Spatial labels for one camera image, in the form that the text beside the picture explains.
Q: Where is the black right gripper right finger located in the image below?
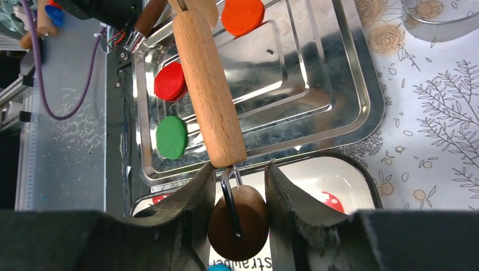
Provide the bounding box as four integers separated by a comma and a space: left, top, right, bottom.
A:
265, 163, 478, 270

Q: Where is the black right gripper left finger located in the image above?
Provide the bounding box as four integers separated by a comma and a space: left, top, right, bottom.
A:
1, 164, 215, 270

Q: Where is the wooden double-ended dough roller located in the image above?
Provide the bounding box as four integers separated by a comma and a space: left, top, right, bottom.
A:
171, 1, 269, 261

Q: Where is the blue dough piece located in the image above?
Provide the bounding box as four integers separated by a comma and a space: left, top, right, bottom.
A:
207, 264, 232, 271

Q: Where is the green dough disc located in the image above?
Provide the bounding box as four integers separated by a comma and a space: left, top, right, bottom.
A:
156, 116, 187, 160

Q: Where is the red dough disc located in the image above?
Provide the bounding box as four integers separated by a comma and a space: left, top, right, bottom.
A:
154, 62, 188, 102

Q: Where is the orange dough disc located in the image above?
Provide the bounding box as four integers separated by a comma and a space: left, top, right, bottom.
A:
221, 0, 265, 37

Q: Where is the white strawberry print tray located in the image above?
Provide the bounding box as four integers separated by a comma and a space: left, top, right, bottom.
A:
130, 154, 382, 270

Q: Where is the floral table mat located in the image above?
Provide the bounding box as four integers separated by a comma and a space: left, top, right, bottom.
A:
337, 1, 478, 211

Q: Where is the stainless steel baking tray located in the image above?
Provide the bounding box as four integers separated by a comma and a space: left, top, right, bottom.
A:
133, 1, 385, 186

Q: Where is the metal round cookie cutter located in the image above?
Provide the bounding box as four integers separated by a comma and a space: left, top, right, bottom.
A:
401, 0, 478, 42

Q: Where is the metal spatula wooden handle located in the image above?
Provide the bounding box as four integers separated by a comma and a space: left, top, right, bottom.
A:
124, 0, 168, 53

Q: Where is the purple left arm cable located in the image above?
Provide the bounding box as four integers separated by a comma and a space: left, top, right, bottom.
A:
20, 0, 107, 121

